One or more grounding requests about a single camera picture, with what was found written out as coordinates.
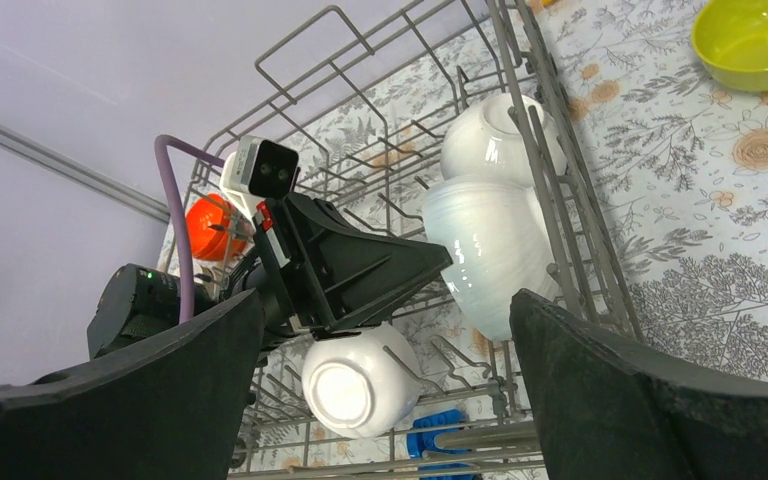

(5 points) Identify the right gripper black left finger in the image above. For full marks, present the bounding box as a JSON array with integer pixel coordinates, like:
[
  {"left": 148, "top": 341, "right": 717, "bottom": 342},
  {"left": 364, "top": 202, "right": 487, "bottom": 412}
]
[{"left": 0, "top": 291, "right": 265, "bottom": 479}]

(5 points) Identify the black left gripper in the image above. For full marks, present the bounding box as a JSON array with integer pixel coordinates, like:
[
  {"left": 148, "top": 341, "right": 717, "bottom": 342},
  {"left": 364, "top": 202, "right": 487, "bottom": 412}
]
[{"left": 220, "top": 193, "right": 452, "bottom": 352}]

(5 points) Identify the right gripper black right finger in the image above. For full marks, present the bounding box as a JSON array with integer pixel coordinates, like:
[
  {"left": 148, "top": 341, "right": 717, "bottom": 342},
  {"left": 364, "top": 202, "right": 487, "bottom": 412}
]
[{"left": 509, "top": 289, "right": 768, "bottom": 479}]

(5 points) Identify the white bowl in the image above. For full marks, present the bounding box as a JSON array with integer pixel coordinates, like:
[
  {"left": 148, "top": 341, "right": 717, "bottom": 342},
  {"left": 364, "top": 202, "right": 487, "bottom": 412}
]
[
  {"left": 421, "top": 176, "right": 562, "bottom": 341},
  {"left": 302, "top": 323, "right": 421, "bottom": 439},
  {"left": 440, "top": 93, "right": 534, "bottom": 187}
]

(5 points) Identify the grey wire dish rack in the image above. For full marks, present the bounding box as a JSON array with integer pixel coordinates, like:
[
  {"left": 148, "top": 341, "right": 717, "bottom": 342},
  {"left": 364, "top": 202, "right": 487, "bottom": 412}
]
[{"left": 158, "top": 0, "right": 647, "bottom": 480}]

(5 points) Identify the white bowl back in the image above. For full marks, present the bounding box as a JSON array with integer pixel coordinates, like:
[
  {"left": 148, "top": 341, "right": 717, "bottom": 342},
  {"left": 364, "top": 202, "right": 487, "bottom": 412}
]
[{"left": 440, "top": 93, "right": 534, "bottom": 187}]

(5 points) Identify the yellow bowl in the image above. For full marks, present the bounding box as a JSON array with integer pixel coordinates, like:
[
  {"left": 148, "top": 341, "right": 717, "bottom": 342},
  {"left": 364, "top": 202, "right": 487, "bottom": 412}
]
[{"left": 690, "top": 0, "right": 768, "bottom": 92}]

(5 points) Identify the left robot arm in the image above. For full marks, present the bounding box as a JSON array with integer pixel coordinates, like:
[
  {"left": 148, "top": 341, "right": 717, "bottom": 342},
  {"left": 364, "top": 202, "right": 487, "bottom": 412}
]
[{"left": 87, "top": 193, "right": 452, "bottom": 358}]

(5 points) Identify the blue toy car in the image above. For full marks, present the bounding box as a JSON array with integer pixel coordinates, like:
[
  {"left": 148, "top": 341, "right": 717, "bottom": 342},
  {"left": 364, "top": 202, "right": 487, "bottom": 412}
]
[{"left": 405, "top": 408, "right": 485, "bottom": 480}]

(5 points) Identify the floral tablecloth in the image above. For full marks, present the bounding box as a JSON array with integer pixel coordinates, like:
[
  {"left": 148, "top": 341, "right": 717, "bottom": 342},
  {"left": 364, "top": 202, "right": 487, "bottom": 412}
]
[{"left": 204, "top": 1, "right": 768, "bottom": 478}]

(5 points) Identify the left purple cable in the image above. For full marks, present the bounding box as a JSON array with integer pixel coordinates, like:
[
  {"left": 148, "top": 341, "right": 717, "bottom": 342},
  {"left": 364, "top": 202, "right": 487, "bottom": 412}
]
[{"left": 153, "top": 134, "right": 226, "bottom": 326}]

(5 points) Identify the left aluminium frame post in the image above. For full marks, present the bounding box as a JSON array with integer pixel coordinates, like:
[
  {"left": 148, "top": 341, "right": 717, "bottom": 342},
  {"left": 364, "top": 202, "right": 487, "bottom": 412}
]
[{"left": 0, "top": 124, "right": 170, "bottom": 223}]

